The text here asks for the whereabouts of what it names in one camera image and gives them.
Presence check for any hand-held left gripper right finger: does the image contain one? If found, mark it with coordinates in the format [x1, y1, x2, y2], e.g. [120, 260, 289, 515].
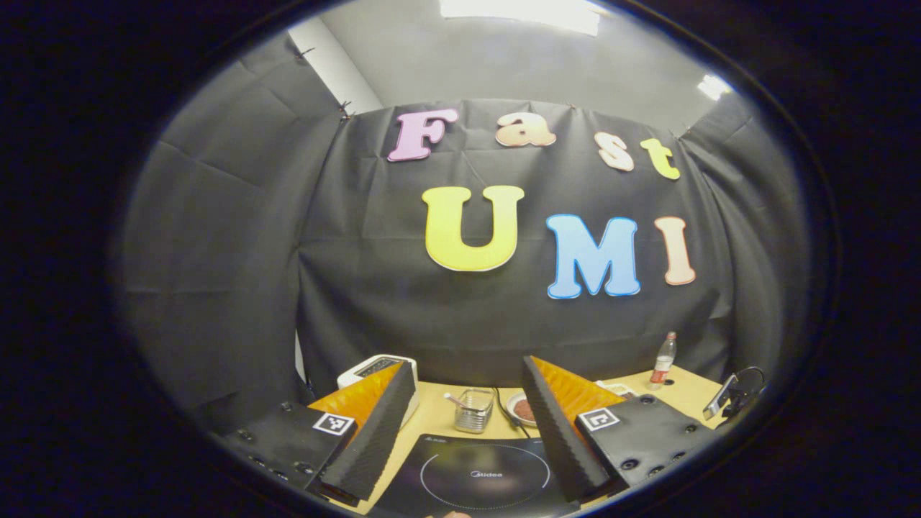
[522, 355, 720, 504]

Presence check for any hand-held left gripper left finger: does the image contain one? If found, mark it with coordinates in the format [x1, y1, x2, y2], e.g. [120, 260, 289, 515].
[223, 360, 418, 506]

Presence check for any black induction cooktop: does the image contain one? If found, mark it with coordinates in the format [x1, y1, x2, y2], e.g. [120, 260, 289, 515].
[367, 434, 581, 518]

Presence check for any white plate with meat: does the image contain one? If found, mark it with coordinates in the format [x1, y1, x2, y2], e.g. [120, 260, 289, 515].
[506, 391, 540, 430]

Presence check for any white toaster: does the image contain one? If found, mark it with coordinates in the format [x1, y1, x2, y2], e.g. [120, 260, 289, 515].
[337, 354, 420, 430]

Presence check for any clear water bottle red label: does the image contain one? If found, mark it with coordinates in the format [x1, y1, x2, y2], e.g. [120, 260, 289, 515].
[648, 332, 678, 391]

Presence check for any smartphone on black stand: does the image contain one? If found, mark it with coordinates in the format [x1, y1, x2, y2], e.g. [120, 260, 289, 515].
[704, 366, 768, 422]

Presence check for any small ceiling light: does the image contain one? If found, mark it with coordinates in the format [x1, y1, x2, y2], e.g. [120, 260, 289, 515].
[697, 74, 733, 101]

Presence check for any large ceiling light panel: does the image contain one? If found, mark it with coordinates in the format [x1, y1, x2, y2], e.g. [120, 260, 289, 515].
[439, 0, 602, 37]

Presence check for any black power cable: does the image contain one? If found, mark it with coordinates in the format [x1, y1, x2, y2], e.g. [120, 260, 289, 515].
[493, 387, 532, 440]

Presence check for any wire mesh basket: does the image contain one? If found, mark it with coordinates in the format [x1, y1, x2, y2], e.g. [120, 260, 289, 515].
[453, 388, 495, 434]

